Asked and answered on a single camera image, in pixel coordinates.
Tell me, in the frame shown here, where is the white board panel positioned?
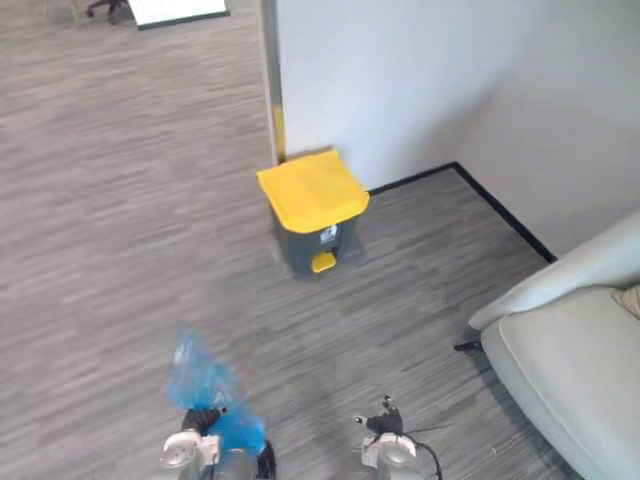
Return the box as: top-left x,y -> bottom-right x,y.
127,0 -> 232,32

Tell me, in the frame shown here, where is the beige patterned cushion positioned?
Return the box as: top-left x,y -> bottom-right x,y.
612,284 -> 640,321

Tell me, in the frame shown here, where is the black baseboard strip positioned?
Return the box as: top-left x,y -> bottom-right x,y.
368,160 -> 559,265

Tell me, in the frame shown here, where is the black office chair base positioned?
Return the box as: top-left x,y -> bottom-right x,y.
86,0 -> 129,24

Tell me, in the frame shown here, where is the grey corner post yellow stripe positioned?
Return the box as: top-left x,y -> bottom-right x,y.
261,0 -> 288,164

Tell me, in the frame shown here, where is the blue plastic rubbish bag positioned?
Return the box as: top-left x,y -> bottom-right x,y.
167,322 -> 269,480

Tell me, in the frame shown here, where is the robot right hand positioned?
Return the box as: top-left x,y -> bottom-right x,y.
353,394 -> 406,436

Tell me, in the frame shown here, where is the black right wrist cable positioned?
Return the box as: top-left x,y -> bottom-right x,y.
399,423 -> 451,480

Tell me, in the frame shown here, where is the yellow trash can pedal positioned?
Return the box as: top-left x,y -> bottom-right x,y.
310,252 -> 338,274

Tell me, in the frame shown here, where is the light grey sofa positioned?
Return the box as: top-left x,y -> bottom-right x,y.
468,209 -> 640,480

